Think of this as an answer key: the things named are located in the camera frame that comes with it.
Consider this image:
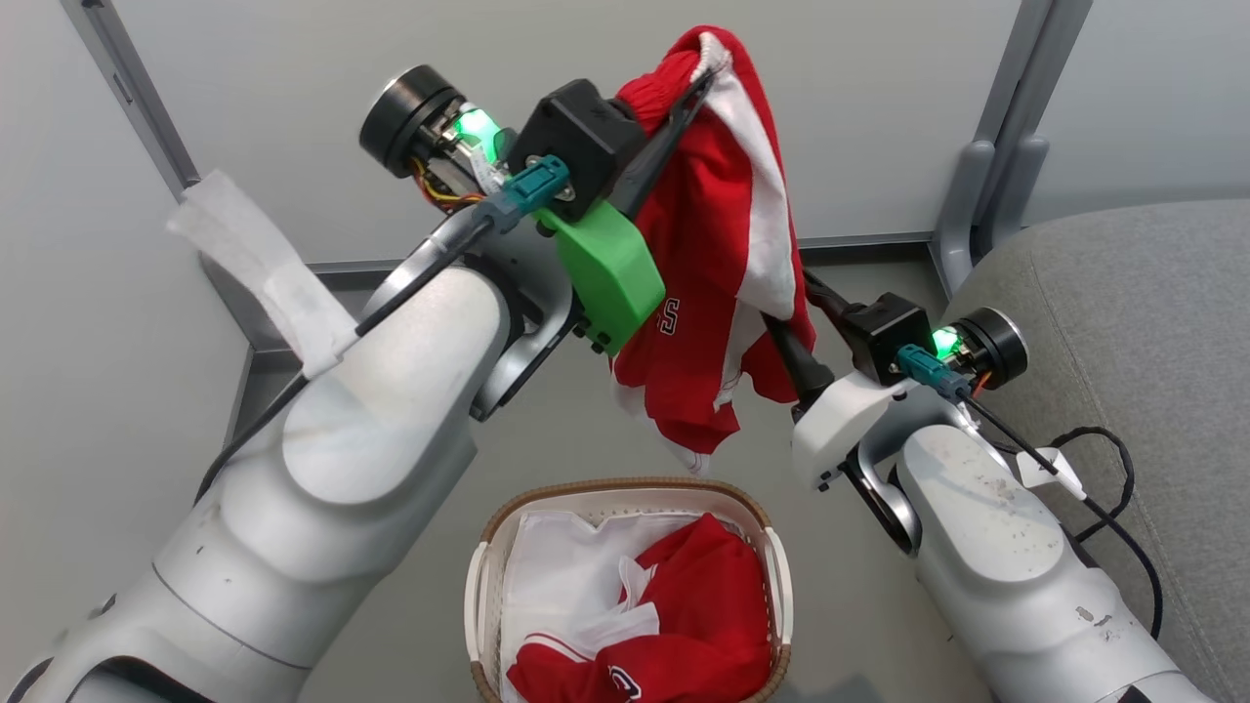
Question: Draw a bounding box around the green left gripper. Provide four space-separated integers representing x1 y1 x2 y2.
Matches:
535 68 716 357

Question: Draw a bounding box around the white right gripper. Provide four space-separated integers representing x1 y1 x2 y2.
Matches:
764 273 919 492

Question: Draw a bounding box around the red jacket with white panel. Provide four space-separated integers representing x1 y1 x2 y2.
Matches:
610 24 819 476

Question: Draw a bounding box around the red shirt with striped trim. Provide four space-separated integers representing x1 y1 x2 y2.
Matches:
506 513 774 703

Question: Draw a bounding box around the white basket with brown rim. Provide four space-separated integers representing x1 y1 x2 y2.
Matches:
464 476 794 703

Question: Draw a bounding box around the white cloth basket liner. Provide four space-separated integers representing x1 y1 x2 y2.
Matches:
500 508 714 703

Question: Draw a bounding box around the small white tape tag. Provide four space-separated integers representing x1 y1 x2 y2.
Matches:
1016 446 1087 501

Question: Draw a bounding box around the grey fabric sofa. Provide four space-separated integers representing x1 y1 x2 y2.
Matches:
942 200 1250 703

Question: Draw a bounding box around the white fabric tape strip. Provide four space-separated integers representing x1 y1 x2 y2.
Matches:
166 168 360 380

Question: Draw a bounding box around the teal right cable connector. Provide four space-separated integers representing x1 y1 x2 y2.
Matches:
896 344 970 401

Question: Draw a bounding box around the teal cable connector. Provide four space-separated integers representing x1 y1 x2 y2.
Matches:
479 154 572 233
896 344 970 401

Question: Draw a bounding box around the teal left cable connector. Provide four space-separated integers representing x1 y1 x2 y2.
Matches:
479 154 572 233

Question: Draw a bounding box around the grey partition post with short foot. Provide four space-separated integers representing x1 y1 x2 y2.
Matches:
928 0 1095 299

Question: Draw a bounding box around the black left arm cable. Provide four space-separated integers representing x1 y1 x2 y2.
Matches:
193 217 499 504

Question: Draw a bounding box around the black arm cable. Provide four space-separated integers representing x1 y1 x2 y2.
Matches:
962 391 1165 641
193 217 499 504

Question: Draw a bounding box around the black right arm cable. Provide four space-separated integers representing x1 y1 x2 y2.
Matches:
962 391 1165 641

